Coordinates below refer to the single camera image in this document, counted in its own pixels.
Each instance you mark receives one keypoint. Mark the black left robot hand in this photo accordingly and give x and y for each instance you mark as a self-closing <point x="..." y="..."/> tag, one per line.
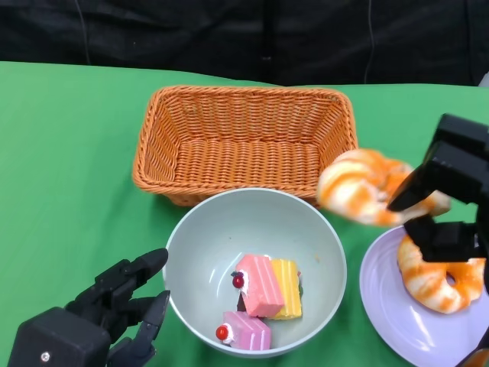
<point x="126" y="286"/>

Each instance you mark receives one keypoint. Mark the black backdrop curtain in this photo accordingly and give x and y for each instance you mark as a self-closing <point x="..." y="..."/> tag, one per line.
<point x="191" y="30"/>

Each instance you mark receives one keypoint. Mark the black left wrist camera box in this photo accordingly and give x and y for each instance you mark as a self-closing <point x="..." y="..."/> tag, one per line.
<point x="57" y="340"/>

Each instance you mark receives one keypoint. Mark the lavender plate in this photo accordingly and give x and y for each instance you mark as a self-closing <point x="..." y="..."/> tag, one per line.
<point x="386" y="298"/>

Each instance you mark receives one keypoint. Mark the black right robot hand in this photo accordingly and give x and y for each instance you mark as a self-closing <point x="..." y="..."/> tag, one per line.
<point x="458" y="160"/>

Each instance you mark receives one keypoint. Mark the salmon pink cake slice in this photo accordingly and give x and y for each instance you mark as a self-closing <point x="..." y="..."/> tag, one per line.
<point x="261" y="286"/>

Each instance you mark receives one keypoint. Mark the orange striped croissant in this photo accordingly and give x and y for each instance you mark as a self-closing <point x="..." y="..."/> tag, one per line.
<point x="351" y="191"/>
<point x="428" y="290"/>

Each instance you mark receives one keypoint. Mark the pale green bowl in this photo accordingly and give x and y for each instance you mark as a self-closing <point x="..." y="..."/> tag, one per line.
<point x="248" y="225"/>

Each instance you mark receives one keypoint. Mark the magenta cake slice with cherry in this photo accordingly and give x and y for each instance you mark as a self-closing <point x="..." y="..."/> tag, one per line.
<point x="248" y="332"/>

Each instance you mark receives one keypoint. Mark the yellow cake slice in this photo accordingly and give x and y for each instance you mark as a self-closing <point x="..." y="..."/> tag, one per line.
<point x="291" y="290"/>

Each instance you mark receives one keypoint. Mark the orange wicker basket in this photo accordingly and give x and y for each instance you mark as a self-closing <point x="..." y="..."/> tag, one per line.
<point x="248" y="164"/>

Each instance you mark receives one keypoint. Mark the white panel corner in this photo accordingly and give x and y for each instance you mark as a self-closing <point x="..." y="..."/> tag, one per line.
<point x="485" y="78"/>

